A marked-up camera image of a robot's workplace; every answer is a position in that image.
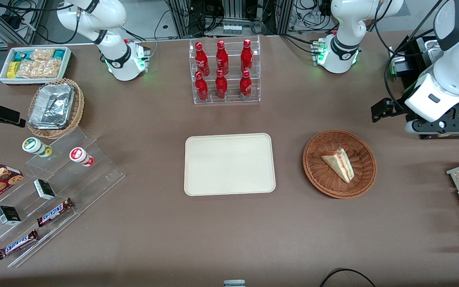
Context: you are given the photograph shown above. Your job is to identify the triangular sandwich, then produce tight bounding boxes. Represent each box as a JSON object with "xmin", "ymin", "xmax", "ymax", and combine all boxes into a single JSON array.
[{"xmin": 321, "ymin": 148, "xmax": 355, "ymax": 184}]

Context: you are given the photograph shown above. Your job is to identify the aluminium foil tray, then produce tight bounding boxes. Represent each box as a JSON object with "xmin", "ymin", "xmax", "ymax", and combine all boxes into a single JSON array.
[{"xmin": 29, "ymin": 83, "xmax": 75, "ymax": 130}]

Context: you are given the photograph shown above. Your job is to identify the light tan wicker basket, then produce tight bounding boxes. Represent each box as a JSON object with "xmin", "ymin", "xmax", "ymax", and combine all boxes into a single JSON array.
[{"xmin": 27, "ymin": 78, "xmax": 85, "ymax": 140}]

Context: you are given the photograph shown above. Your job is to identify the brown round wicker basket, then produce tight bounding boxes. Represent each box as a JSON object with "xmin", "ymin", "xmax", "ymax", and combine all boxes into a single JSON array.
[{"xmin": 303, "ymin": 130, "xmax": 377, "ymax": 199}]

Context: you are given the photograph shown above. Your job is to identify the beige rectangular tray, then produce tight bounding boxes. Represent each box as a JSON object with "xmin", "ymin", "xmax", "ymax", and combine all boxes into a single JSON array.
[{"xmin": 184, "ymin": 133, "xmax": 276, "ymax": 197}]

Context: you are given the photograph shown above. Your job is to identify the white rectangular snack bin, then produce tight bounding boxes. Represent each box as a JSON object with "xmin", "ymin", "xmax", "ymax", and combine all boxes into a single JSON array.
[{"xmin": 0, "ymin": 47, "xmax": 73, "ymax": 85}]

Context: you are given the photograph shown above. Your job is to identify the green lid white cup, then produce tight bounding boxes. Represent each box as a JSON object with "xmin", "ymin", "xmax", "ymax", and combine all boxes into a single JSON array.
[{"xmin": 22, "ymin": 137, "xmax": 53, "ymax": 158}]

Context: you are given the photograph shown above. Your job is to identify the black box silver face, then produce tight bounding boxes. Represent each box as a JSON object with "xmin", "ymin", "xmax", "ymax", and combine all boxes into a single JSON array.
[{"xmin": 389, "ymin": 47, "xmax": 413, "ymax": 77}]

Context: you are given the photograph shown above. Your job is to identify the red lid white cup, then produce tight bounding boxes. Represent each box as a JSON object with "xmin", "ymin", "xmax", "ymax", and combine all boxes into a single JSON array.
[{"xmin": 69, "ymin": 147, "xmax": 95, "ymax": 167}]

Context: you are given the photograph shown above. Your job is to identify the small black box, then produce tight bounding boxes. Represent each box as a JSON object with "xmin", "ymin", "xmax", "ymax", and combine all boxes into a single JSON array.
[
  {"xmin": 0, "ymin": 206, "xmax": 22, "ymax": 226},
  {"xmin": 33, "ymin": 179, "xmax": 56, "ymax": 201}
]

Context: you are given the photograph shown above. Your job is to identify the clear acrylic tiered stand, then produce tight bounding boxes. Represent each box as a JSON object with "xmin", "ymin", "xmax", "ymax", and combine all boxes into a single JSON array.
[{"xmin": 0, "ymin": 127, "xmax": 126, "ymax": 268}]

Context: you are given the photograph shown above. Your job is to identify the Snickers chocolate bar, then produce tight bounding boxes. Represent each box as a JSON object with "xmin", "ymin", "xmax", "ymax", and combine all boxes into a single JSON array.
[
  {"xmin": 0, "ymin": 230, "xmax": 39, "ymax": 260},
  {"xmin": 36, "ymin": 198, "xmax": 75, "ymax": 228}
]

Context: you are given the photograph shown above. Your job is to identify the red cola bottle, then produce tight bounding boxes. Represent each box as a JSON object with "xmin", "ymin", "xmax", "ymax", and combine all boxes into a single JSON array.
[
  {"xmin": 239, "ymin": 70, "xmax": 252, "ymax": 100},
  {"xmin": 216, "ymin": 40, "xmax": 229, "ymax": 75},
  {"xmin": 215, "ymin": 69, "xmax": 228, "ymax": 100},
  {"xmin": 195, "ymin": 42, "xmax": 210, "ymax": 77},
  {"xmin": 241, "ymin": 39, "xmax": 253, "ymax": 74},
  {"xmin": 195, "ymin": 71, "xmax": 209, "ymax": 102}
]

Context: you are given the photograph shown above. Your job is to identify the clear acrylic bottle rack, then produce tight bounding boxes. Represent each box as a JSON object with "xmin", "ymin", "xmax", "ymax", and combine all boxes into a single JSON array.
[{"xmin": 189, "ymin": 36, "xmax": 261, "ymax": 105}]

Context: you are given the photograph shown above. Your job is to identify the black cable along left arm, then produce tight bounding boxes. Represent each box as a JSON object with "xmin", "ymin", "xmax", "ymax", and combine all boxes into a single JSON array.
[{"xmin": 373, "ymin": 0, "xmax": 447, "ymax": 116}]

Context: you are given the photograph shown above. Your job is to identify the black cable bundle left base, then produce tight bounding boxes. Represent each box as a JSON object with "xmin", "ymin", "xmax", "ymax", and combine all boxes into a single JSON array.
[{"xmin": 280, "ymin": 34, "xmax": 318, "ymax": 55}]

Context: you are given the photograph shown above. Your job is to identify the black looped cable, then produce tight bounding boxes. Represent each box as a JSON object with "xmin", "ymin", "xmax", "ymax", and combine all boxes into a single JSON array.
[{"xmin": 319, "ymin": 268, "xmax": 377, "ymax": 287}]

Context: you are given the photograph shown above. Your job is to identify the black cable right arm base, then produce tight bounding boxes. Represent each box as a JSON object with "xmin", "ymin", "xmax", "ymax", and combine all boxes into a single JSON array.
[{"xmin": 150, "ymin": 10, "xmax": 174, "ymax": 60}]

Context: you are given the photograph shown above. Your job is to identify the aluminium frame structure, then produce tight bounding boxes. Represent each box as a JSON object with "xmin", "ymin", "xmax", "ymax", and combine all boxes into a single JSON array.
[{"xmin": 166, "ymin": 0, "xmax": 294, "ymax": 39}]

